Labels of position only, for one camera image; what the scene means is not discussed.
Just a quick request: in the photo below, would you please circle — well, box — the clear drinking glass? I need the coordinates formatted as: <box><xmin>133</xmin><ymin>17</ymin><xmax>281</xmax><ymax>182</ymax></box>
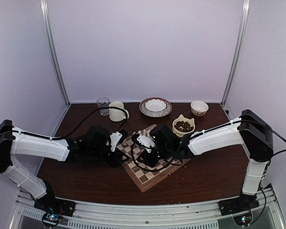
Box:
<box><xmin>96</xmin><ymin>97</ymin><xmax>110</xmax><ymax>116</ymax></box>

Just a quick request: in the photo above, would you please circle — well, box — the cream cat-ear bowl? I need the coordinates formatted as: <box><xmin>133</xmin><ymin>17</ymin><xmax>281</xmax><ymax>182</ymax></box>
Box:
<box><xmin>172</xmin><ymin>114</ymin><xmax>195</xmax><ymax>137</ymax></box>

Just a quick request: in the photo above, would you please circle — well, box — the aluminium frame post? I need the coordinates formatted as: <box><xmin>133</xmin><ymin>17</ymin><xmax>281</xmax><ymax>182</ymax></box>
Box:
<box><xmin>40</xmin><ymin>0</ymin><xmax>71</xmax><ymax>106</ymax></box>
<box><xmin>221</xmin><ymin>0</ymin><xmax>250</xmax><ymax>107</ymax></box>

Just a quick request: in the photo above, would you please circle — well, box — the aluminium front rail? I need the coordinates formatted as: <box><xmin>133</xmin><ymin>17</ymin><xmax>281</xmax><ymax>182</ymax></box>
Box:
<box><xmin>8</xmin><ymin>188</ymin><xmax>286</xmax><ymax>229</ymax></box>

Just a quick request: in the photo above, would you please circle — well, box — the wooden chess board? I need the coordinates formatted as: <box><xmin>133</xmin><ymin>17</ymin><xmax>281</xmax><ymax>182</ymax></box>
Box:
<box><xmin>116</xmin><ymin>124</ymin><xmax>190</xmax><ymax>192</ymax></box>

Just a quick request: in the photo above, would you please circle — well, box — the left aluminium frame post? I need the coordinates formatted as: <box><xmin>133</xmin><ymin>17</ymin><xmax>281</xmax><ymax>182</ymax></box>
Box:
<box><xmin>40</xmin><ymin>0</ymin><xmax>71</xmax><ymax>106</ymax></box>

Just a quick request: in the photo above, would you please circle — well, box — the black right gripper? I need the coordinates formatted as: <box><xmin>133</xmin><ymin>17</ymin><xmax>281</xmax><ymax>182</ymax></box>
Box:
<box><xmin>137</xmin><ymin>145</ymin><xmax>173</xmax><ymax>168</ymax></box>

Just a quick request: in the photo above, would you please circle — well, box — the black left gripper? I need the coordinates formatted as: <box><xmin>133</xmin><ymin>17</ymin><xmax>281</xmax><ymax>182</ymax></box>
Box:
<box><xmin>88</xmin><ymin>146</ymin><xmax>130</xmax><ymax>168</ymax></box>

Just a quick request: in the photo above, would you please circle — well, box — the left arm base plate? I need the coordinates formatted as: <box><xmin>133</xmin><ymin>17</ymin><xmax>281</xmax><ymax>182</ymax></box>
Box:
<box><xmin>34</xmin><ymin>197</ymin><xmax>76</xmax><ymax>217</ymax></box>

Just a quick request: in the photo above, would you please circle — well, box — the patterned ceramic plate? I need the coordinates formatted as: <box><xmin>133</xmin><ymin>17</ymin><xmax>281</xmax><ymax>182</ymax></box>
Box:
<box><xmin>139</xmin><ymin>97</ymin><xmax>173</xmax><ymax>118</ymax></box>

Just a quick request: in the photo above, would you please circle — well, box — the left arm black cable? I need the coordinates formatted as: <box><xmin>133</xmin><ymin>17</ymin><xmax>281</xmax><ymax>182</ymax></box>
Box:
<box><xmin>50</xmin><ymin>106</ymin><xmax>130</xmax><ymax>141</ymax></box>

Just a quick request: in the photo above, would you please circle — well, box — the small white floral bowl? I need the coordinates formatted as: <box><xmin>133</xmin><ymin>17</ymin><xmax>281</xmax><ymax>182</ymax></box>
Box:
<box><xmin>190</xmin><ymin>101</ymin><xmax>209</xmax><ymax>116</ymax></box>

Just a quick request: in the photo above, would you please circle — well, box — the white scalloped bowl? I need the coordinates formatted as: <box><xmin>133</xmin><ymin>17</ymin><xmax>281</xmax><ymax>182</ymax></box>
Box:
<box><xmin>144</xmin><ymin>99</ymin><xmax>166</xmax><ymax>112</ymax></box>

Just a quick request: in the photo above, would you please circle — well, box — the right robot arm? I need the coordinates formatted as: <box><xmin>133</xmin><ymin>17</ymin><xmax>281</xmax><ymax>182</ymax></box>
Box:
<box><xmin>132</xmin><ymin>109</ymin><xmax>274</xmax><ymax>211</ymax></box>

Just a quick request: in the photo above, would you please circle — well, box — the right aluminium frame post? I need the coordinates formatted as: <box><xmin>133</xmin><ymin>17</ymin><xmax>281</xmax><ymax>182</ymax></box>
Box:
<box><xmin>221</xmin><ymin>0</ymin><xmax>250</xmax><ymax>107</ymax></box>

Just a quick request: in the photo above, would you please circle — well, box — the cream ribbed mug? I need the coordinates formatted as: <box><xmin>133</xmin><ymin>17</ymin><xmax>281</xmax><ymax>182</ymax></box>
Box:
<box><xmin>109</xmin><ymin>101</ymin><xmax>129</xmax><ymax>122</ymax></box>

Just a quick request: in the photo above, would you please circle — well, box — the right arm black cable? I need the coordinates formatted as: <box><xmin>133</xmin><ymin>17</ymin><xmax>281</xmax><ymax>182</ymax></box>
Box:
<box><xmin>131</xmin><ymin>140</ymin><xmax>184</xmax><ymax>172</ymax></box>

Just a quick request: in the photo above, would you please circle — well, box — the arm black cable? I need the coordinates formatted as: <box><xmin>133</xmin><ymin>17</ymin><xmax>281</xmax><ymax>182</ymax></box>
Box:
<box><xmin>50</xmin><ymin>106</ymin><xmax>130</xmax><ymax>141</ymax></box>
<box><xmin>131</xmin><ymin>140</ymin><xmax>184</xmax><ymax>172</ymax></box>

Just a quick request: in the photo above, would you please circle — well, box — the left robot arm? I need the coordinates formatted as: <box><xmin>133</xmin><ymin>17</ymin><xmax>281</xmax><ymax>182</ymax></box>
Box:
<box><xmin>0</xmin><ymin>120</ymin><xmax>129</xmax><ymax>212</ymax></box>

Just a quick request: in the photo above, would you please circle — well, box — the dark chess pieces pile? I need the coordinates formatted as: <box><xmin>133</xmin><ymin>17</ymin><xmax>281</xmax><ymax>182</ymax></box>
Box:
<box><xmin>174</xmin><ymin>121</ymin><xmax>194</xmax><ymax>133</ymax></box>

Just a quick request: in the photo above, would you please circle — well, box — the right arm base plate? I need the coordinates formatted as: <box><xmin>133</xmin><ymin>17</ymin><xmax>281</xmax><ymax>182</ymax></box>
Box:
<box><xmin>218</xmin><ymin>195</ymin><xmax>259</xmax><ymax>216</ymax></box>

